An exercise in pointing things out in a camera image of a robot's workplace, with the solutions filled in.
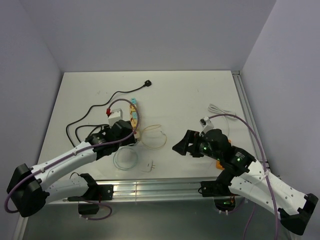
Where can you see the yellow two-tone charger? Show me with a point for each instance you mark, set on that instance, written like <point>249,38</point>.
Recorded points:
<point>132,109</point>

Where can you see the orange power strip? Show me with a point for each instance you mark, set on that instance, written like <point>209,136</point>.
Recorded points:
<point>219,166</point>

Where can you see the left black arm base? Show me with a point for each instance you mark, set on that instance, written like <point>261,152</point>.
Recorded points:
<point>90,203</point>

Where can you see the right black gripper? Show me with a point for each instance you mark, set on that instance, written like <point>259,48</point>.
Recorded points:
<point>181,147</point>

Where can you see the teal two-tone charger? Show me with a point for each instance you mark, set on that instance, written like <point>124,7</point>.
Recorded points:
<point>134,101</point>

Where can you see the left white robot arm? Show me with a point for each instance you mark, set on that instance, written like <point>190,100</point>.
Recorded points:
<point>31,188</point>

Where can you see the aluminium rail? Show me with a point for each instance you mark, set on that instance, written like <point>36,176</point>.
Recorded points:
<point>146,190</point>
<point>247,112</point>

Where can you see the light teal charger with cable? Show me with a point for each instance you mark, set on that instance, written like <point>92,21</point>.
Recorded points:
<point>134,115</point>

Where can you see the aluminium right side rail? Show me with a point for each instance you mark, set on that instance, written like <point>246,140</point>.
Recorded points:
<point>247,112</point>

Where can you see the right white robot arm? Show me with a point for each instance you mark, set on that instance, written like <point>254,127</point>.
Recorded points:
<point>245,176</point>

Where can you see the aluminium front rail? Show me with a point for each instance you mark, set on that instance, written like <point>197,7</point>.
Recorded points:
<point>146,190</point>

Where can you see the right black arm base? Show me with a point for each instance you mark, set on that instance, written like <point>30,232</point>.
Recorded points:
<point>219,188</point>

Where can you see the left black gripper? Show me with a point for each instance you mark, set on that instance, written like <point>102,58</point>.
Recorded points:
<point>128,141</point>

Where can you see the orange-yellow charger with cable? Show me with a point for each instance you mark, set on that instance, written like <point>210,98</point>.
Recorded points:
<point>134,122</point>

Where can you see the white charger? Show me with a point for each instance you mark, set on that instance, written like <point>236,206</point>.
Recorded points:
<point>148,167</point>

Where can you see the beige red power strip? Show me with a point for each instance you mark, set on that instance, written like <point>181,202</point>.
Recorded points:
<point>136,134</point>

